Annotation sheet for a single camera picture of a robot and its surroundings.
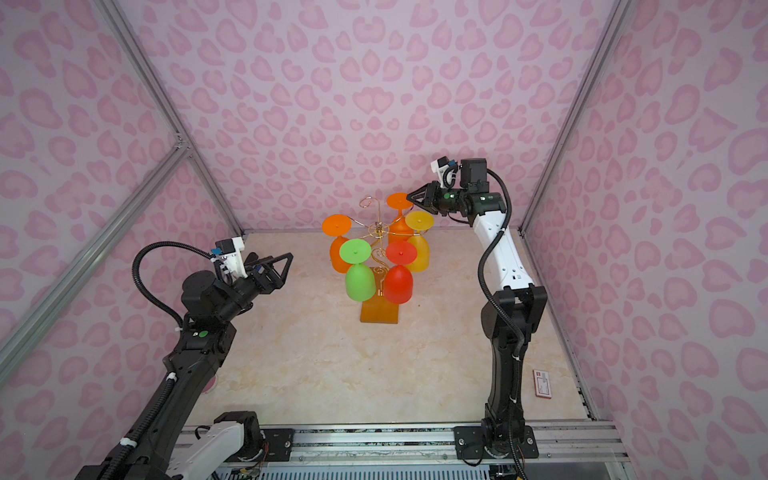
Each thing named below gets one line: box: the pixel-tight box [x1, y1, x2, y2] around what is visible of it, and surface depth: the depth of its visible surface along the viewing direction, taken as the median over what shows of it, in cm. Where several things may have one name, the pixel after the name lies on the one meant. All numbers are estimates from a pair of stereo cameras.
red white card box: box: [532, 369, 552, 399], surface depth 83 cm
